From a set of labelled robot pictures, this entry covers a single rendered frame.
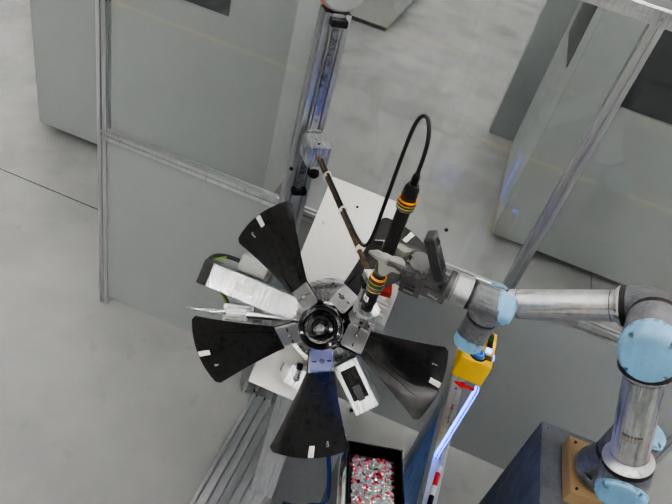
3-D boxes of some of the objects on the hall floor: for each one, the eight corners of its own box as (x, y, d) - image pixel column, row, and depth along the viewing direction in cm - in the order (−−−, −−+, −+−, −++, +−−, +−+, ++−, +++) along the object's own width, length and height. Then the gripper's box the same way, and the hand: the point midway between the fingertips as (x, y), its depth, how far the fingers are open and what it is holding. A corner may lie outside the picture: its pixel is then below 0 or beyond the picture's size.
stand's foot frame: (251, 403, 285) (253, 392, 280) (342, 443, 280) (346, 434, 274) (182, 522, 236) (184, 512, 231) (291, 574, 231) (295, 565, 226)
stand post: (252, 490, 253) (293, 346, 196) (272, 499, 252) (319, 357, 195) (247, 499, 249) (288, 356, 192) (267, 509, 248) (314, 367, 191)
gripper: (439, 315, 145) (357, 278, 148) (449, 286, 154) (371, 252, 156) (452, 289, 139) (366, 251, 142) (462, 261, 148) (381, 226, 151)
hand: (377, 245), depth 147 cm, fingers closed on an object, 4 cm apart
